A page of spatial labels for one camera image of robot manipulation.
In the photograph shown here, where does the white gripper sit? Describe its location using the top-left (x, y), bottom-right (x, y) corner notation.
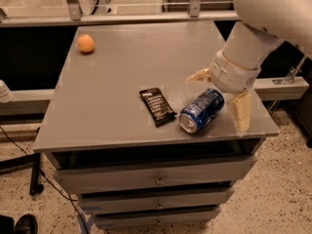
top-left (186, 51), bottom-right (260, 133)

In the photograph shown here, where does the blue pepsi can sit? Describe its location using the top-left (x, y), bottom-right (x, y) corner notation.
top-left (178, 89), bottom-right (224, 134)

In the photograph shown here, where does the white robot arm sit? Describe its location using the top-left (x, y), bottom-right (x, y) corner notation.
top-left (188, 0), bottom-right (312, 133)

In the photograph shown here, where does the black snack bar wrapper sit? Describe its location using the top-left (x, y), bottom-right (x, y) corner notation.
top-left (139, 88), bottom-right (176, 127)

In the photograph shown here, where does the top grey drawer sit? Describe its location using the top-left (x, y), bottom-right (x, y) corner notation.
top-left (54, 155), bottom-right (256, 194)

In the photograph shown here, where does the grey drawer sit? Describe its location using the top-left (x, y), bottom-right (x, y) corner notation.
top-left (95, 206), bottom-right (220, 229)
top-left (79, 187), bottom-right (234, 215)
top-left (54, 155), bottom-right (256, 194)

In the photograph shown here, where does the grey drawer cabinet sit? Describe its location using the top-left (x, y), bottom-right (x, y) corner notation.
top-left (34, 22), bottom-right (278, 229)

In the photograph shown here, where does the middle grey drawer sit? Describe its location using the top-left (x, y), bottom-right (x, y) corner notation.
top-left (79, 187), bottom-right (234, 215)

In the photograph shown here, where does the bottom grey drawer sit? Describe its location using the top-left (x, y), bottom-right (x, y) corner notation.
top-left (95, 206), bottom-right (220, 229)

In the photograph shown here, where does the orange fruit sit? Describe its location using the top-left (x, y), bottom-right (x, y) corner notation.
top-left (78, 34), bottom-right (95, 53)

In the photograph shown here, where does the black metal stand leg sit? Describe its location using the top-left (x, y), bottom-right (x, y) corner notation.
top-left (0, 153), bottom-right (44, 196)

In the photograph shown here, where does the white round object at left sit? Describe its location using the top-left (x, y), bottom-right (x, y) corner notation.
top-left (0, 80), bottom-right (14, 103)

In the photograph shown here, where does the black shoe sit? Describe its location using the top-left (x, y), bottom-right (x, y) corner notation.
top-left (14, 214), bottom-right (38, 234)

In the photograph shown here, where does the metal angle bracket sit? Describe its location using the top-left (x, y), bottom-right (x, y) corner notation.
top-left (272, 56), bottom-right (307, 85)

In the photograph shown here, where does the grey metal railing frame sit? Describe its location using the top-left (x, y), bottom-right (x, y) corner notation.
top-left (0, 0), bottom-right (239, 27)

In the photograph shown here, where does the black cable on floor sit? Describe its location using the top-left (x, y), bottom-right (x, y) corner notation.
top-left (0, 126), bottom-right (91, 234)

